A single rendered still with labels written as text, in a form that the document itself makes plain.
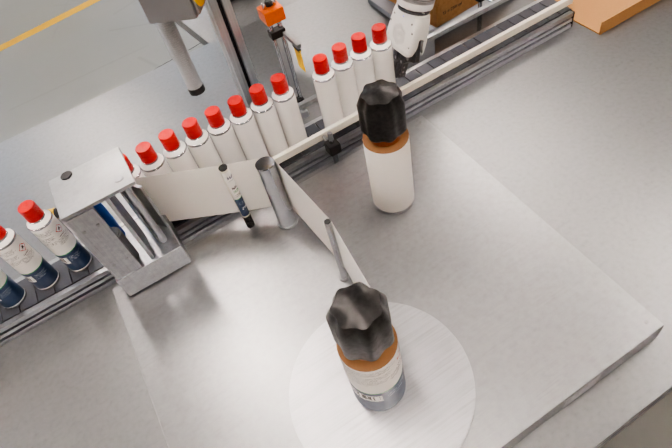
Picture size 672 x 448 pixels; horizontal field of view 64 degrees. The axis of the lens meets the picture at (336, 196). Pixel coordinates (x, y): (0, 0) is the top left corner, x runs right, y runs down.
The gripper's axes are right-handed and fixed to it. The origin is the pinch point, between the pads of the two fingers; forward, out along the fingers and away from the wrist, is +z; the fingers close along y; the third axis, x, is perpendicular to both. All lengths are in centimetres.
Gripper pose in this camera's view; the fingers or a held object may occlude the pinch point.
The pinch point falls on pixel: (400, 68)
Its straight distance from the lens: 137.5
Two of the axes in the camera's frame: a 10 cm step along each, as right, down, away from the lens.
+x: 8.5, -2.5, 4.6
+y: 5.1, 6.1, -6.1
